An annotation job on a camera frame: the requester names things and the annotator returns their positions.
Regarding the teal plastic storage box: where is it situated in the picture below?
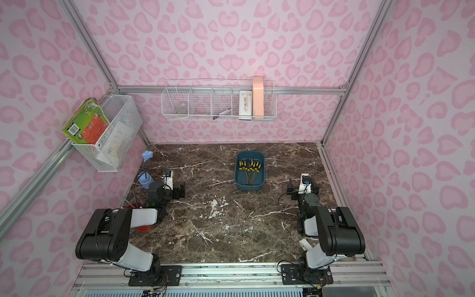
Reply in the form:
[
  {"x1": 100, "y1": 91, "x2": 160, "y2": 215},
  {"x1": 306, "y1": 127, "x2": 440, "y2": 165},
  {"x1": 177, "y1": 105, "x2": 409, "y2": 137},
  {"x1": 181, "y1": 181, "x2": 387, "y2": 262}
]
[{"x1": 234, "y1": 151, "x2": 265, "y2": 191}]

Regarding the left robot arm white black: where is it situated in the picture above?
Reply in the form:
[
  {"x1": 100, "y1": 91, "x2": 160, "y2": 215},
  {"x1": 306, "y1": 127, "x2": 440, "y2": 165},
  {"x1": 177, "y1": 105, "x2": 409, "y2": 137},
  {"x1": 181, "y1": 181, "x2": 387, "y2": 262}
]
[{"x1": 75, "y1": 181, "x2": 186, "y2": 287}]

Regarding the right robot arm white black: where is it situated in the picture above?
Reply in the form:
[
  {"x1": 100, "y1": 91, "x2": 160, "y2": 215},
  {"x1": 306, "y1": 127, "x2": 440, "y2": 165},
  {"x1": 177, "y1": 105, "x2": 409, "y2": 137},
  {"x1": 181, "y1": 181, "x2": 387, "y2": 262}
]
[{"x1": 286, "y1": 174, "x2": 366, "y2": 270}]

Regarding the pink box in basket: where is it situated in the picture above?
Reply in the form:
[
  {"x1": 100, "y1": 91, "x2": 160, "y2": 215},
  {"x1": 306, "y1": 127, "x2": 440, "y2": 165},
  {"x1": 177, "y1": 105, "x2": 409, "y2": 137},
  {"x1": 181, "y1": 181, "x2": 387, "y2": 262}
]
[{"x1": 252, "y1": 76, "x2": 264, "y2": 119}]

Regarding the blue desk lamp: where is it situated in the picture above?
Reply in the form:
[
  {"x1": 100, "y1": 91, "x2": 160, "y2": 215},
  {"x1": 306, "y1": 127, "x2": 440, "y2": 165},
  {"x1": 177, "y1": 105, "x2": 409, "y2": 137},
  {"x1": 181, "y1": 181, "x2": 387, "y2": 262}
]
[{"x1": 138, "y1": 150, "x2": 154, "y2": 189}]

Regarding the red pen cup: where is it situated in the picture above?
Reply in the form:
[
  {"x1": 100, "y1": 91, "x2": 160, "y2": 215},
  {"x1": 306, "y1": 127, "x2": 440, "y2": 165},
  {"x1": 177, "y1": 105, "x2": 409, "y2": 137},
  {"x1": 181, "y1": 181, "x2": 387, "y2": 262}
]
[{"x1": 126, "y1": 202, "x2": 152, "y2": 232}]

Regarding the white paper in mesh basket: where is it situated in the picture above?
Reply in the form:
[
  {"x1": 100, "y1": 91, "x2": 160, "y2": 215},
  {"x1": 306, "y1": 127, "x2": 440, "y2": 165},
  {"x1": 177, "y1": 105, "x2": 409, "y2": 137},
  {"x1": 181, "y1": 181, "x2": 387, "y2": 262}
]
[{"x1": 96, "y1": 122, "x2": 134, "y2": 168}]

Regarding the grey pen in basket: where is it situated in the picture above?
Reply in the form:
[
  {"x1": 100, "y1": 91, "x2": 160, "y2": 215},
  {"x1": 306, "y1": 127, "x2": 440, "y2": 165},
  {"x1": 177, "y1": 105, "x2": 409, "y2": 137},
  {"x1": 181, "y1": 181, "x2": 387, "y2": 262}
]
[{"x1": 213, "y1": 108, "x2": 232, "y2": 120}]

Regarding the white mesh side basket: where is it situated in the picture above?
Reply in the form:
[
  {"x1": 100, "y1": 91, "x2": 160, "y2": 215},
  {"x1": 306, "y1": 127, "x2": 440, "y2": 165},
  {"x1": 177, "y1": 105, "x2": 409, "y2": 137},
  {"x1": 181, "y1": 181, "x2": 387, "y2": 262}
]
[{"x1": 72, "y1": 95, "x2": 143, "y2": 172}]

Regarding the white card in basket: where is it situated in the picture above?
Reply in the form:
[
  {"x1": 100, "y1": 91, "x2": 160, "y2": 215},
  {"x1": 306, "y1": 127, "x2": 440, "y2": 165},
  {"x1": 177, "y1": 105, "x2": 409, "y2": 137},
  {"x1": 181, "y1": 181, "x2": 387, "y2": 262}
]
[{"x1": 239, "y1": 90, "x2": 253, "y2": 120}]

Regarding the green red booklet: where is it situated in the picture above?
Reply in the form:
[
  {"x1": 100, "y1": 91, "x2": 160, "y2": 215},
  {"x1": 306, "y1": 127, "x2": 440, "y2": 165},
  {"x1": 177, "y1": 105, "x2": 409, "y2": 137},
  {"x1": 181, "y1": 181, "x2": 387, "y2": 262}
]
[{"x1": 62, "y1": 98, "x2": 110, "y2": 145}]

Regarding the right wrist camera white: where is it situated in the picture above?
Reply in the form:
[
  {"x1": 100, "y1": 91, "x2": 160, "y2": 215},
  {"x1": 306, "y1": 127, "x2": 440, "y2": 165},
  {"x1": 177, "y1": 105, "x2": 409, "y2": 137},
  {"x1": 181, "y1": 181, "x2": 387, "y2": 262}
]
[{"x1": 298, "y1": 173, "x2": 312, "y2": 194}]

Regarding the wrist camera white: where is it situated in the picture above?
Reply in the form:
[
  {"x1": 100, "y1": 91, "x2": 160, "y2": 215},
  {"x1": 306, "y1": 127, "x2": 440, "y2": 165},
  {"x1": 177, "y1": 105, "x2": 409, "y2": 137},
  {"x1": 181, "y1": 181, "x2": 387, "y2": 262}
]
[
  {"x1": 298, "y1": 173, "x2": 312, "y2": 194},
  {"x1": 162, "y1": 170, "x2": 173, "y2": 191}
]

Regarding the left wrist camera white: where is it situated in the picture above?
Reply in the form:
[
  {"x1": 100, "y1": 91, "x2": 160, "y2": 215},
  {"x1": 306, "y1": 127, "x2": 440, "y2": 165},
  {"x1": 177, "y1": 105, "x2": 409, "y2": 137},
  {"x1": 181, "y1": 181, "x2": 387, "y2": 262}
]
[{"x1": 162, "y1": 170, "x2": 173, "y2": 191}]

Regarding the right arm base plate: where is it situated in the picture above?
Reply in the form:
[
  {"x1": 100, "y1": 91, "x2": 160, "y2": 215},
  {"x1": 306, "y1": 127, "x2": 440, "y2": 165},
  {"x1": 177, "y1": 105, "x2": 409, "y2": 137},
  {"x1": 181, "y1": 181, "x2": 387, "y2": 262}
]
[{"x1": 277, "y1": 264, "x2": 334, "y2": 287}]

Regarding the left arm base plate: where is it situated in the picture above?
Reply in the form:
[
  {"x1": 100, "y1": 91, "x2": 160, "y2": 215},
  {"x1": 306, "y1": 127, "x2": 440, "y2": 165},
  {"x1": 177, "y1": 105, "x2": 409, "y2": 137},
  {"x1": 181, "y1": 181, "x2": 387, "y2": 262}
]
[{"x1": 128, "y1": 265, "x2": 183, "y2": 288}]

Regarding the white wire wall basket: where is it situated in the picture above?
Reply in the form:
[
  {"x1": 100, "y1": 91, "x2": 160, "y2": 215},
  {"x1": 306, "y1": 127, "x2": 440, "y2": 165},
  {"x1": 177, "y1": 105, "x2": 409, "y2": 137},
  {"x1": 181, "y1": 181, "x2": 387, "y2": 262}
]
[{"x1": 162, "y1": 79, "x2": 277, "y2": 121}]

